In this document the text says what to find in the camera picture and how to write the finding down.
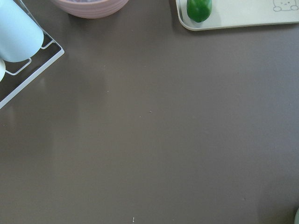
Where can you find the sage green bowl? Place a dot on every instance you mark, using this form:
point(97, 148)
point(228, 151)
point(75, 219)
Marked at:
point(296, 219)

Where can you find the pink ribbed bowl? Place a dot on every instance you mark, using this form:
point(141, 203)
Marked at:
point(90, 9)

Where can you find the green lime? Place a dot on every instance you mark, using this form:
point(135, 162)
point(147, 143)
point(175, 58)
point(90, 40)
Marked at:
point(198, 10)

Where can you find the beige rabbit tray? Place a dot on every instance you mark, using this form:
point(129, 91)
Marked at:
point(242, 13)

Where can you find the light blue cup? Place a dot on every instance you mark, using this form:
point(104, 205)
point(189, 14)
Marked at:
point(20, 36)

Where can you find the white cup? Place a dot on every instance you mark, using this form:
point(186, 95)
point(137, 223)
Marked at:
point(2, 69)

